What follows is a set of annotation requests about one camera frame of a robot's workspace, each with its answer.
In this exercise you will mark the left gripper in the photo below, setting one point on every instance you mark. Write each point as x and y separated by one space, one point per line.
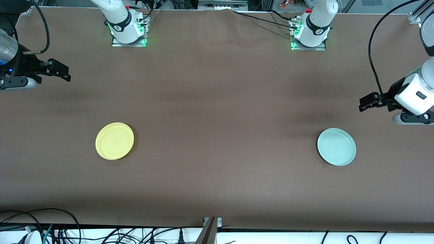
393 92

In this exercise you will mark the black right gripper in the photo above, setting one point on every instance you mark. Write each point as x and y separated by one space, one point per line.
26 63

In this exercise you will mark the pale green plate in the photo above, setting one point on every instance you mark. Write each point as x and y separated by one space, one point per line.
336 146

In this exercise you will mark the yellow plate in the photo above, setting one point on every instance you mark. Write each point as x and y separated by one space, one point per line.
114 141

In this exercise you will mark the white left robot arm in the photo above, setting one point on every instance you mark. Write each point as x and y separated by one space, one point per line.
317 20

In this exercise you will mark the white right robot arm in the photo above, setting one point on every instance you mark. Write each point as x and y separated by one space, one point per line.
118 20

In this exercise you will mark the brown table cover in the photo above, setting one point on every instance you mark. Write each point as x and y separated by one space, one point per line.
217 101

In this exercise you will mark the white board under table edge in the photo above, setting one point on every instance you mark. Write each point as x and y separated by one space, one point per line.
271 239

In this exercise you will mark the grey metal box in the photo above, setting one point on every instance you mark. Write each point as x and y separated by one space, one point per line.
222 4

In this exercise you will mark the black power plug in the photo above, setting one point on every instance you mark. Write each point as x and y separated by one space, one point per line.
181 237

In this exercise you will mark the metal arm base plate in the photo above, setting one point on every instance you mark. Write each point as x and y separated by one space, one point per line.
322 48
117 44

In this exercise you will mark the aluminium corner bracket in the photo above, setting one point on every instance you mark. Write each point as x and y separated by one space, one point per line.
26 11
415 17

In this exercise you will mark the aluminium frame profile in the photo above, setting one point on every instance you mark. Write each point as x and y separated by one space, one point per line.
208 234

